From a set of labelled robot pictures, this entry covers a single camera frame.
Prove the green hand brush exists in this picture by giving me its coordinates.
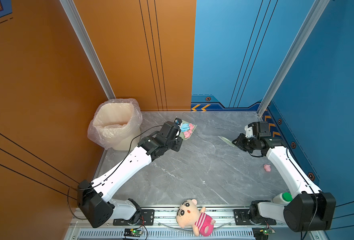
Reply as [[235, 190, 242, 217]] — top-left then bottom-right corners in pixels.
[[219, 136, 235, 147]]

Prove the pink paper scrap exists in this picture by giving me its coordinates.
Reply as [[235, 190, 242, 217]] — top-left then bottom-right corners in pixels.
[[183, 123, 196, 139]]

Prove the green dustpan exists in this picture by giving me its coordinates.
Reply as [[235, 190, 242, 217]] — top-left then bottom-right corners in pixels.
[[179, 120, 197, 140]]

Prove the teal paper scrap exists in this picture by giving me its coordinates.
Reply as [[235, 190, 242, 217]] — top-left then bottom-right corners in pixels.
[[181, 123, 191, 132]]

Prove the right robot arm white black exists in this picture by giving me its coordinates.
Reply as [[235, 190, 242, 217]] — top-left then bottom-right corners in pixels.
[[232, 122, 336, 232]]

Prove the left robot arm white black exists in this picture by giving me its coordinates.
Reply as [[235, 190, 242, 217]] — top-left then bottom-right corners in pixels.
[[77, 118, 183, 228]]

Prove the cream trash bin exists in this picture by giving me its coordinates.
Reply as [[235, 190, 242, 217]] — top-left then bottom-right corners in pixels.
[[92, 102, 142, 151]]

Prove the clear plastic bin liner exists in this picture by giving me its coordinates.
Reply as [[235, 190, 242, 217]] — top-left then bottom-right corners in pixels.
[[87, 97, 143, 150]]

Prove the white bottle green cap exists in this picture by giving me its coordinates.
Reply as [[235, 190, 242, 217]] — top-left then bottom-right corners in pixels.
[[272, 193, 293, 206]]

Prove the plush doll pink shirt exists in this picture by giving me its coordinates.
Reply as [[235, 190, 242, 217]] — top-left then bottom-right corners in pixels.
[[176, 199, 216, 237]]

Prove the left green circuit board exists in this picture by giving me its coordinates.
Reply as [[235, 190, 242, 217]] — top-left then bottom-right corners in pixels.
[[123, 228, 144, 240]]

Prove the green circuit board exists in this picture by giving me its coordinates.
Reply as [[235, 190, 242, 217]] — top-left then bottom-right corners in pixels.
[[123, 228, 144, 240], [252, 229, 276, 240]]

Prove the right green circuit board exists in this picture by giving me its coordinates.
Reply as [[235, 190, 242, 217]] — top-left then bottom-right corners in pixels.
[[252, 229, 276, 240]]

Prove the pink scrap near wall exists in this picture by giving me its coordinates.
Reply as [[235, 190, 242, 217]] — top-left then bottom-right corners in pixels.
[[264, 165, 271, 172]]

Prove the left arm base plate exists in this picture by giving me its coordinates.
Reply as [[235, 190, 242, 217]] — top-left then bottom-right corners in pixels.
[[113, 209, 155, 226]]

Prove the aluminium front rail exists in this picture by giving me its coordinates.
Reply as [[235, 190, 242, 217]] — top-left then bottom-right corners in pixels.
[[65, 200, 328, 240]]

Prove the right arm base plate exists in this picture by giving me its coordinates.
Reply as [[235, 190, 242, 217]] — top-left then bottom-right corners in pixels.
[[233, 209, 277, 226]]

